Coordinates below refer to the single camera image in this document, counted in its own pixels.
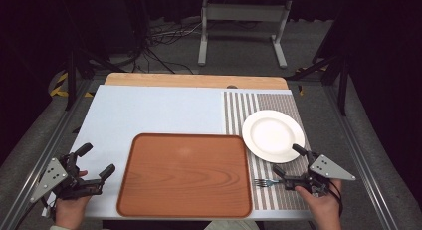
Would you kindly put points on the person's left hand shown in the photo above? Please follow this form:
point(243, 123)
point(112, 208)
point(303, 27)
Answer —
point(69, 211)

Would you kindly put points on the silver fork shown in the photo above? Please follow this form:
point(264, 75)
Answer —
point(263, 182)

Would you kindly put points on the black tripod stand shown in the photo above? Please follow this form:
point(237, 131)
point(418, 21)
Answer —
point(71, 77)
point(341, 80)

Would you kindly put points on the white round plate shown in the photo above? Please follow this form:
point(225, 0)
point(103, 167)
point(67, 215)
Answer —
point(270, 133)

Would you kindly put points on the person's right hand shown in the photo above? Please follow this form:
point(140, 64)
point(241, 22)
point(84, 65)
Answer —
point(325, 210)

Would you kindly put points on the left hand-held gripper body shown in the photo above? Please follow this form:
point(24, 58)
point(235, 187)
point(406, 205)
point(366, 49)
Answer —
point(49, 177)

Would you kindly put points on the grey striped placemat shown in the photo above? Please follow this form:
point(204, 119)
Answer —
point(282, 102)

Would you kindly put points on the brown wood-grain tray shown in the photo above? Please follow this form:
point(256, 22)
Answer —
point(184, 177)

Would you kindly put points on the yellow black floor tape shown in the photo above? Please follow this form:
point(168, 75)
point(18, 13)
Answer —
point(59, 87)

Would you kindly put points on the aluminium frame rail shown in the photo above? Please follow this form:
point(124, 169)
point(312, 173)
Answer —
point(361, 150)
point(36, 160)

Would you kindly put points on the grey metal stand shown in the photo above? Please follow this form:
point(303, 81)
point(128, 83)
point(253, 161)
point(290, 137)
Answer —
point(244, 12)

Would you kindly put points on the light blue mat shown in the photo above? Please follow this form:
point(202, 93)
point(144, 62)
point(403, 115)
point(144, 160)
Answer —
point(149, 110)

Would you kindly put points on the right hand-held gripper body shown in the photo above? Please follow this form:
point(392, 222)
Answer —
point(326, 167)

